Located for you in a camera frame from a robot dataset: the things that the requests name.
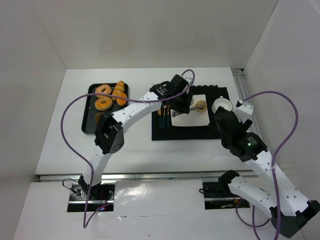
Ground metal tongs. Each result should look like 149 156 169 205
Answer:
171 98 196 117

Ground small tan round bun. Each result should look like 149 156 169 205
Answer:
195 100 207 113

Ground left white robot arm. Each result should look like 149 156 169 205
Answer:
78 74 190 199

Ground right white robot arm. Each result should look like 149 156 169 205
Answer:
214 107 320 238

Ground long bread loaf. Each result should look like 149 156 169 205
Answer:
111 80 125 101

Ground brown chocolate bread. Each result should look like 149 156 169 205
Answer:
94 112 103 125

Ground white square plate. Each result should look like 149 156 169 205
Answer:
171 106 210 127

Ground black placemat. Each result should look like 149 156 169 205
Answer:
151 85 230 141

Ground white cup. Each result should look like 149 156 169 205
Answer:
211 96 233 114

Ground round orange bun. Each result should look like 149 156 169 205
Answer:
116 92 127 107

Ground lower glazed donut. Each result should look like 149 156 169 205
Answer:
94 96 113 112

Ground glazed donut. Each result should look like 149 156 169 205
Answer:
95 84 112 98
94 96 113 112

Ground upper glazed donut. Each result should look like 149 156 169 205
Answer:
95 84 112 98

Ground black baking tray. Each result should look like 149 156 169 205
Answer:
81 82 129 135

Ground gold spoon dark handle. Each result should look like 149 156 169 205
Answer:
161 105 167 129

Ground gold fork dark handle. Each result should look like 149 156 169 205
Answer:
166 106 171 129

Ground gold knife dark handle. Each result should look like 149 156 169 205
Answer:
158 108 163 129

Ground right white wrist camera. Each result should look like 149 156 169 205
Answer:
233 100 253 123

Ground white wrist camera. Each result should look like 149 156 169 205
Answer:
184 77 194 86
233 100 253 123

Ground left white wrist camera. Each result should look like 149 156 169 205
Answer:
184 77 194 86

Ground aluminium rail right side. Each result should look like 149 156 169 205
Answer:
231 68 263 140

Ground aluminium rail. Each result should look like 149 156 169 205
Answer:
37 170 256 182
231 68 263 140

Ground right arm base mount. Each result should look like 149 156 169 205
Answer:
198 182 250 210

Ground aluminium rail front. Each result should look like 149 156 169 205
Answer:
37 170 256 182

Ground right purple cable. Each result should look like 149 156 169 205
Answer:
236 90 299 240

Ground purple cable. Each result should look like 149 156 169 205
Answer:
236 90 299 240
60 69 196 229

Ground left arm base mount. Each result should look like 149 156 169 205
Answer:
62 177 116 213

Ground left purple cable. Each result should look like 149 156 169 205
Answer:
60 69 196 229

